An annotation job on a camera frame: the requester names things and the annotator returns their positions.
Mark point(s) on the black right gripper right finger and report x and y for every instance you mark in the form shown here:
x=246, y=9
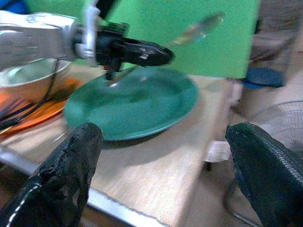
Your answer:
x=267, y=170

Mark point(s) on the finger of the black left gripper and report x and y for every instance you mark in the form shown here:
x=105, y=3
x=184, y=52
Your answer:
x=146, y=60
x=146, y=47

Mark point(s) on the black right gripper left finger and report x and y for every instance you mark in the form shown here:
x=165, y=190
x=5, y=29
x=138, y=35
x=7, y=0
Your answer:
x=59, y=170

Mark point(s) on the metal spoon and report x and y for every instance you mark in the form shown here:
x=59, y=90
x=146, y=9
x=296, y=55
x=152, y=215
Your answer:
x=201, y=26

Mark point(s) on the green round plate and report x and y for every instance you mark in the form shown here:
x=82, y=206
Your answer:
x=132, y=104

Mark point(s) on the white tape piece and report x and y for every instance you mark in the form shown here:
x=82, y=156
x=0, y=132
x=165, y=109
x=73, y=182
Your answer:
x=217, y=151

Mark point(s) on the orange round plate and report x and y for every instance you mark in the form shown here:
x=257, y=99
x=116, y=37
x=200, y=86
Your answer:
x=45, y=111

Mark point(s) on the silver metal table rim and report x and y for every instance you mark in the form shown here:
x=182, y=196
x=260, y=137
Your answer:
x=113, y=208

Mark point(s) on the green flat board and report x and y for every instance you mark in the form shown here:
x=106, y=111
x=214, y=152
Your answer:
x=213, y=54

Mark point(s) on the steel bowl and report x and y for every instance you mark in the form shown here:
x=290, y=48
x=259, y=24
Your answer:
x=26, y=78

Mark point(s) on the brown wooden furniture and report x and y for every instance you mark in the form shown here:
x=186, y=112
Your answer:
x=277, y=28

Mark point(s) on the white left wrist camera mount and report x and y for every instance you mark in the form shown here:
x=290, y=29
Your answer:
x=88, y=40

